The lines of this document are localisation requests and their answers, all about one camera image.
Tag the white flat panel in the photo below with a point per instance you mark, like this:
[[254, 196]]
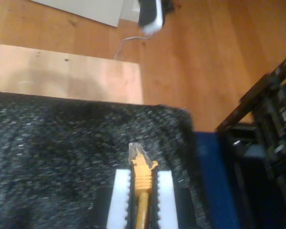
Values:
[[85, 9]]

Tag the black rack frame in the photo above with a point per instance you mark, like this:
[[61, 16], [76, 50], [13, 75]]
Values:
[[252, 90]]

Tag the black rack server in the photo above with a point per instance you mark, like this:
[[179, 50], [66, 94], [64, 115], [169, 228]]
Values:
[[283, 124]]

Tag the black white power adapter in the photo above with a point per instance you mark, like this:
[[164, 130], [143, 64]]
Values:
[[150, 14]]

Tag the blue base box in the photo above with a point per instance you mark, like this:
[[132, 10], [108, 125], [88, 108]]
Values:
[[214, 179]]

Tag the black bubble-wrap mat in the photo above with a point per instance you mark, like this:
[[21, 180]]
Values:
[[62, 143]]

